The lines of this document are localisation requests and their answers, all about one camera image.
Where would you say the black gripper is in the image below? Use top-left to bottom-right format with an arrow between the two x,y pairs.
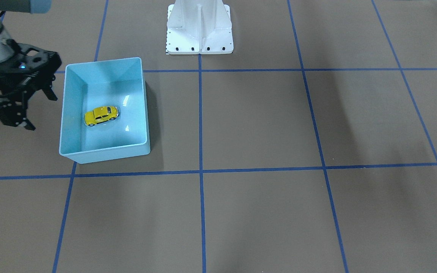
0,42 -> 62,131

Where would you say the light blue plastic bin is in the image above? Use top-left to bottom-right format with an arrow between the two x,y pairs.
59,57 -> 151,164

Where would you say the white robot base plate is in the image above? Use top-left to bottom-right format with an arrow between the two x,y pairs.
165,0 -> 234,55

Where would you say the yellow beetle toy car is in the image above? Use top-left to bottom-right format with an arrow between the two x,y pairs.
84,106 -> 120,127

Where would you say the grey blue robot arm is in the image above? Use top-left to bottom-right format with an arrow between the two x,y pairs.
0,0 -> 62,131

